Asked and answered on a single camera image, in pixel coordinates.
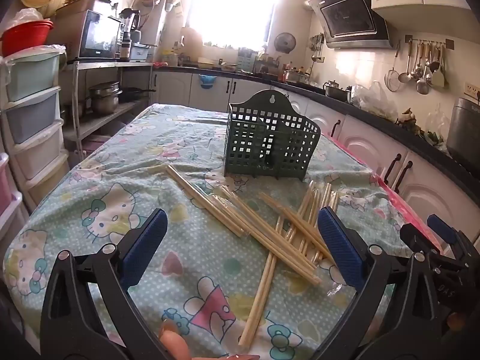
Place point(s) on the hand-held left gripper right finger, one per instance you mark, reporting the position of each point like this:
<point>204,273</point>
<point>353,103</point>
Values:
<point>341,247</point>

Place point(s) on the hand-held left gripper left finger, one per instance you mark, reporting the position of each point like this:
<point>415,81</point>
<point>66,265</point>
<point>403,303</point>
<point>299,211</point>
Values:
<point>144,247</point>

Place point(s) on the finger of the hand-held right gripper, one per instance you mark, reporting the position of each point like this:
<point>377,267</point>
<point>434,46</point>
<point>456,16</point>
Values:
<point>416,238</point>
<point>442,228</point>

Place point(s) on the bunch of wooden chopsticks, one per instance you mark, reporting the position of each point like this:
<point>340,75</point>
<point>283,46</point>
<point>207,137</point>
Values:
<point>262,238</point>

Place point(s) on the green plastic utensil basket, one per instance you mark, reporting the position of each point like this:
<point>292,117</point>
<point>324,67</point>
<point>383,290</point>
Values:
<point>247,146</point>

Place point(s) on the row of hanging kitchen utensils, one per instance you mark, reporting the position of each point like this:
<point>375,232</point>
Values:
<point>422,69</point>

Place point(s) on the person's left hand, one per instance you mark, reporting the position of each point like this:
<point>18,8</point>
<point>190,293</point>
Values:
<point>176,345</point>

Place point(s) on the pink plastic table sheet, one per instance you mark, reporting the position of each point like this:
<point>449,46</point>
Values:
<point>397,202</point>

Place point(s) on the black countertop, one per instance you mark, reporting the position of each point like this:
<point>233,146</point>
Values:
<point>463,170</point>

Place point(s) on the cartoon cat printed tablecloth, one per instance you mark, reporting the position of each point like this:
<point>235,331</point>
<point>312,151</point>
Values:
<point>112,165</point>

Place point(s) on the bag of green vegetables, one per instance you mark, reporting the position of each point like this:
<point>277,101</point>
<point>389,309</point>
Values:
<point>437,127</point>

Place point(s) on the grey kitchen appliance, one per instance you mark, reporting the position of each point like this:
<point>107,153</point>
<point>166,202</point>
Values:
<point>465,127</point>

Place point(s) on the ginger root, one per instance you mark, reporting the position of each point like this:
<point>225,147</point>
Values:
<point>407,116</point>

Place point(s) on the metal shelf rack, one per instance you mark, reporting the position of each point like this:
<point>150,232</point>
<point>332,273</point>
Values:
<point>105,120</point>

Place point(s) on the clear plastic bag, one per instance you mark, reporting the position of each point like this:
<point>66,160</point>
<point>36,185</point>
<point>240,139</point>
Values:
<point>375,99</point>

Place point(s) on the steel kettle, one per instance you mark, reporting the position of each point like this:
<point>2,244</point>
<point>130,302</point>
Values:
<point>345,94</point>
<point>332,90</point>

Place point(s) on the stacked steel pots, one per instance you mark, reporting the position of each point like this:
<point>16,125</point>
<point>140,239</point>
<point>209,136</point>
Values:
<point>104,99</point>

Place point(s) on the black frying pan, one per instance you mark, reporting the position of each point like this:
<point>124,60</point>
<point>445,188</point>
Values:
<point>131,94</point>

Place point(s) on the white base cabinets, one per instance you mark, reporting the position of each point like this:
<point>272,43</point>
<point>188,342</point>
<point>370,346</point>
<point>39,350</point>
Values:
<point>172,90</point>

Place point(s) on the plastic drawer tower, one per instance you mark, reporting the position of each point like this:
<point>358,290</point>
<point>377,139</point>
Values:
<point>32,120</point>

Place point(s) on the blue plastic hanging basket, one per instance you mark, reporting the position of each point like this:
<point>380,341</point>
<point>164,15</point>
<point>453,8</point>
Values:
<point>208,81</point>

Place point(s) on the cluster of seasoning bottles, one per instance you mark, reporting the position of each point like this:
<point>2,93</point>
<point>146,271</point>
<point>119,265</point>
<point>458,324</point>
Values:
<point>285,71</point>

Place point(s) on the light blue plastic container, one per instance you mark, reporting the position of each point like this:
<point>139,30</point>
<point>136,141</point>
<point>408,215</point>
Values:
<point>139,52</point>

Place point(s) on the small metal utensil cluster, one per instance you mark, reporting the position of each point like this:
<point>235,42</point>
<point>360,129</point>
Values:
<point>317,47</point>

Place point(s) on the wooden cutting board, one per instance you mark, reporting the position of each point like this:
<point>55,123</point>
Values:
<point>193,41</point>

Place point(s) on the black microwave oven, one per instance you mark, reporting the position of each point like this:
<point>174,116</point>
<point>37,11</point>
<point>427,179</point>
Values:
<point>97,35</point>

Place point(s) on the black blender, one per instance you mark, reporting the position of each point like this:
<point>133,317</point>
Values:
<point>130,30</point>

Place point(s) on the black range hood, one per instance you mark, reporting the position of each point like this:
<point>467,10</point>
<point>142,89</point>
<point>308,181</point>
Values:
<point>345,18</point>

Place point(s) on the red plastic basin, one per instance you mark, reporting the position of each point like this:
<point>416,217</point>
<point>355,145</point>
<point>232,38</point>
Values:
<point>26,37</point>

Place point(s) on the brown cardboard box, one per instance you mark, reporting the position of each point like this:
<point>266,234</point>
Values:
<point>82,3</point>

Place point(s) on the kitchen window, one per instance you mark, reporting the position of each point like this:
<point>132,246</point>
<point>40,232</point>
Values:
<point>232,3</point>

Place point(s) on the wall socket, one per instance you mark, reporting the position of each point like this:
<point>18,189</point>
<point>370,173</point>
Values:
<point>472,89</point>

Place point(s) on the wall hook rail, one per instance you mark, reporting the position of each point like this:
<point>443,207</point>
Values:
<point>408,39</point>

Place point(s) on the small wall fan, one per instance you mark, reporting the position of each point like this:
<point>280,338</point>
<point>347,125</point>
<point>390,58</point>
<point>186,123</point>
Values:
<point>285,43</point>

